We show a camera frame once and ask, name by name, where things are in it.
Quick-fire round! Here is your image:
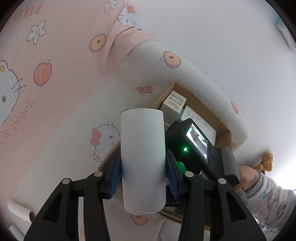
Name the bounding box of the white cardboard tube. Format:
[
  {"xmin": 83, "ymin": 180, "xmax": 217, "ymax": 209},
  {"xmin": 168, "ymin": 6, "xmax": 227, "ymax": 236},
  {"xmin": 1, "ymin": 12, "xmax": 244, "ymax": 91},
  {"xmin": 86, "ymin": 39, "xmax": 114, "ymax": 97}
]
[
  {"xmin": 7, "ymin": 201, "xmax": 35, "ymax": 223},
  {"xmin": 9, "ymin": 225, "xmax": 24, "ymax": 241},
  {"xmin": 120, "ymin": 108, "xmax": 166, "ymax": 215}
]

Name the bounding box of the person right hand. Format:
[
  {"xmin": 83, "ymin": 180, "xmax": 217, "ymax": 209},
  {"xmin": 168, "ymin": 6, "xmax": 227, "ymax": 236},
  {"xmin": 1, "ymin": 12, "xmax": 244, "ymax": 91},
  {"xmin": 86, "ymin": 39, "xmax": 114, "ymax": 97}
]
[{"xmin": 233, "ymin": 166, "xmax": 260, "ymax": 193}]

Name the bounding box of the brown cardboard box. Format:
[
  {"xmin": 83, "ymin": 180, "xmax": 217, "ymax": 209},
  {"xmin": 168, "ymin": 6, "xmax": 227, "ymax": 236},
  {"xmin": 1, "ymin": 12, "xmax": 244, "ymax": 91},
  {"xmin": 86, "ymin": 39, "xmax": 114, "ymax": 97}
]
[{"xmin": 98, "ymin": 81, "xmax": 233, "ymax": 231}]

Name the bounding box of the white product box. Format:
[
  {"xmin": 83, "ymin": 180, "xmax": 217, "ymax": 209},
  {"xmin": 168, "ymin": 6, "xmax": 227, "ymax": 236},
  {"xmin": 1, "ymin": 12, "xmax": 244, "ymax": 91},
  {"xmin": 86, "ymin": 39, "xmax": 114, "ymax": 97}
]
[{"xmin": 160, "ymin": 90, "xmax": 187, "ymax": 125}]

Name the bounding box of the white patterned pajama sleeve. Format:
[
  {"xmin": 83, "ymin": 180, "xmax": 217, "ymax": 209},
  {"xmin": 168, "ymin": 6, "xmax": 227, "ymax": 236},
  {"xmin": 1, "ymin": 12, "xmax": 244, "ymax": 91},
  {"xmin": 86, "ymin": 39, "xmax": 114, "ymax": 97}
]
[{"xmin": 237, "ymin": 171, "xmax": 295, "ymax": 240}]

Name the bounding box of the brown teddy bear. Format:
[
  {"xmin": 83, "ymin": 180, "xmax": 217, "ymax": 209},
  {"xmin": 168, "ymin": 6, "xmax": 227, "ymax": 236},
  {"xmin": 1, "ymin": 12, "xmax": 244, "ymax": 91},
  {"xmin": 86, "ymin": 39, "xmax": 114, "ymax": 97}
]
[{"xmin": 254, "ymin": 152, "xmax": 273, "ymax": 174}]

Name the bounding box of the pink Hello Kitty blanket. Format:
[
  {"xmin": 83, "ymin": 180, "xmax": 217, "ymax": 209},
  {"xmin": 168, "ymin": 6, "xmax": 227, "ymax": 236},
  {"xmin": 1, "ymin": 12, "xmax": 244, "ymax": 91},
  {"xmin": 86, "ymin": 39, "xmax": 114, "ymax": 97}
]
[{"xmin": 1, "ymin": 1, "xmax": 249, "ymax": 233}]

